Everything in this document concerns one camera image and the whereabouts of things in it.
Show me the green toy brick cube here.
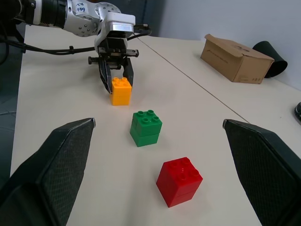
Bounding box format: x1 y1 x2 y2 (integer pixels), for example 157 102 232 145
129 109 163 148

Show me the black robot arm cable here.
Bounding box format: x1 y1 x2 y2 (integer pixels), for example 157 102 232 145
0 39 96 56

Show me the black cylindrical object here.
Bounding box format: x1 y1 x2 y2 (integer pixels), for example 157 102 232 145
252 40 288 79

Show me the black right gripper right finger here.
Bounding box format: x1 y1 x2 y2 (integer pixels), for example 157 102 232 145
222 119 301 226

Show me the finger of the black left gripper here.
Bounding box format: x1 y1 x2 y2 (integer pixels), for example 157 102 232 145
98 56 113 95
123 58 135 87

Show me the black camera cable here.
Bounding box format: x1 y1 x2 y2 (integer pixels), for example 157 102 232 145
128 23 152 40

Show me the black round object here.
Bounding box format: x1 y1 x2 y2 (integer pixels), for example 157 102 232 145
293 102 301 123

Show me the orange toy brick cube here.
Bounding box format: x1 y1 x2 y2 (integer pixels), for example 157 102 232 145
110 76 132 106

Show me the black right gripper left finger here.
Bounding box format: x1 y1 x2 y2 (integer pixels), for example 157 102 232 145
0 118 96 226

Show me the brown cardboard box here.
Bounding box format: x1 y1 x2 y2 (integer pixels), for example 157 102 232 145
200 33 275 84

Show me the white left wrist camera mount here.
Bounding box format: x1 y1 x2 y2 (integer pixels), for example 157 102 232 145
94 12 137 53

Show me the red toy brick cube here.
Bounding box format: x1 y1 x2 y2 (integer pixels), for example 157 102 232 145
156 156 204 208

